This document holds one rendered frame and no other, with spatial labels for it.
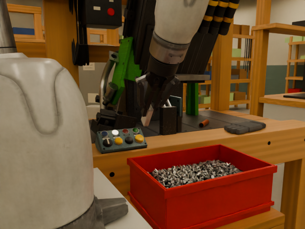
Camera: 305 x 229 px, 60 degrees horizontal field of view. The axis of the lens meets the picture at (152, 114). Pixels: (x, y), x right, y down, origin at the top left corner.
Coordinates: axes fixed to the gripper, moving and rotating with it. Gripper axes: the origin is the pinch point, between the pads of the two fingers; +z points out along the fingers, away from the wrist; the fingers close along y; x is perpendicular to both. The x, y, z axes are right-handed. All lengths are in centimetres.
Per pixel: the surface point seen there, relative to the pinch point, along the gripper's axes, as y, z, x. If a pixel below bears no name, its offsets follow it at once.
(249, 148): 45.9, 16.8, -6.9
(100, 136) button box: -12.2, 11.1, 2.9
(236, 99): 488, 341, 360
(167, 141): 11.4, 14.5, 0.0
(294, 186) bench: 79, 38, -18
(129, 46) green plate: 4.6, -2.4, 34.7
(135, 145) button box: -2.2, 11.1, -2.2
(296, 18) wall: 845, 194, 596
